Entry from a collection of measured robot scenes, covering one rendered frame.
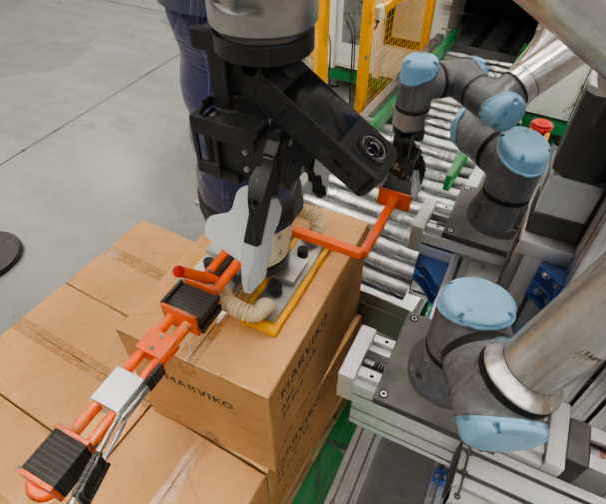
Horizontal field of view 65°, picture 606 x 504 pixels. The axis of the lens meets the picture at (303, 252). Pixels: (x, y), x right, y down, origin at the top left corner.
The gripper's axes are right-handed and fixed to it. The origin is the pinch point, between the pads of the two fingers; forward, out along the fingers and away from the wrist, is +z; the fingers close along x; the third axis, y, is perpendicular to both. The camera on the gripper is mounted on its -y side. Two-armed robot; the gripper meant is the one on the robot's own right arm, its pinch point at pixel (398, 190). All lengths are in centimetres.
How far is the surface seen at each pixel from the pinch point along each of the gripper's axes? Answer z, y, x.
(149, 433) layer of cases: 54, 66, -43
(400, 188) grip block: -2.0, 1.6, 0.7
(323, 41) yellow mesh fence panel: 2, -84, -59
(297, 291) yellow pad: 11.7, 33.2, -12.9
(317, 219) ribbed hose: 5.7, 13.6, -16.7
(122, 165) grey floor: 108, -87, -202
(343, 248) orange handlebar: -0.2, 26.2, -4.7
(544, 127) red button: 3, -57, 31
